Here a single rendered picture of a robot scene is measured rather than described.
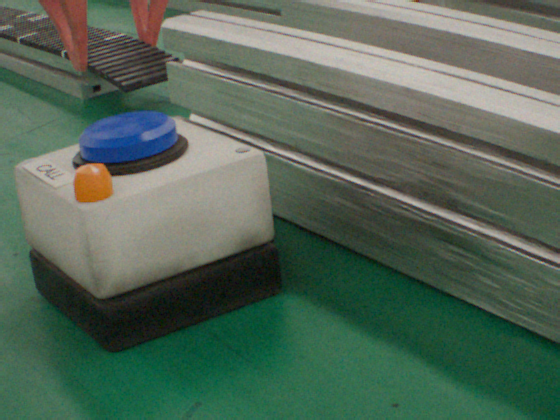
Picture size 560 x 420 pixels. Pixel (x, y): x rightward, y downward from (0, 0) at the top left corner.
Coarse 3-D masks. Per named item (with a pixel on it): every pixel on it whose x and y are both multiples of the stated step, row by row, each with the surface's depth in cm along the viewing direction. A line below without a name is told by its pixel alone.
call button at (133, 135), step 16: (128, 112) 48; (144, 112) 48; (96, 128) 47; (112, 128) 46; (128, 128) 46; (144, 128) 46; (160, 128) 46; (80, 144) 46; (96, 144) 45; (112, 144) 45; (128, 144) 45; (144, 144) 45; (160, 144) 46; (96, 160) 45; (112, 160) 45; (128, 160) 45
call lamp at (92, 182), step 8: (80, 168) 43; (88, 168) 43; (96, 168) 43; (104, 168) 43; (80, 176) 43; (88, 176) 42; (96, 176) 43; (104, 176) 43; (80, 184) 43; (88, 184) 42; (96, 184) 42; (104, 184) 43; (112, 184) 43; (80, 192) 43; (88, 192) 43; (96, 192) 43; (104, 192) 43; (112, 192) 43; (80, 200) 43; (88, 200) 43; (96, 200) 43
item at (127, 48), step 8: (112, 48) 79; (120, 48) 79; (128, 48) 79; (136, 48) 78; (144, 48) 79; (88, 56) 78; (96, 56) 78; (104, 56) 77; (112, 56) 78; (88, 64) 77
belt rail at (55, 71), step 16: (0, 48) 96; (16, 48) 90; (32, 48) 87; (0, 64) 95; (16, 64) 91; (32, 64) 89; (48, 64) 84; (64, 64) 82; (48, 80) 85; (64, 80) 82; (80, 80) 81; (96, 80) 80; (80, 96) 80
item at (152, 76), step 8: (136, 72) 74; (144, 72) 74; (152, 72) 74; (160, 72) 74; (120, 80) 73; (128, 80) 73; (136, 80) 73; (144, 80) 73; (152, 80) 73; (160, 80) 73; (120, 88) 73; (128, 88) 72; (136, 88) 72
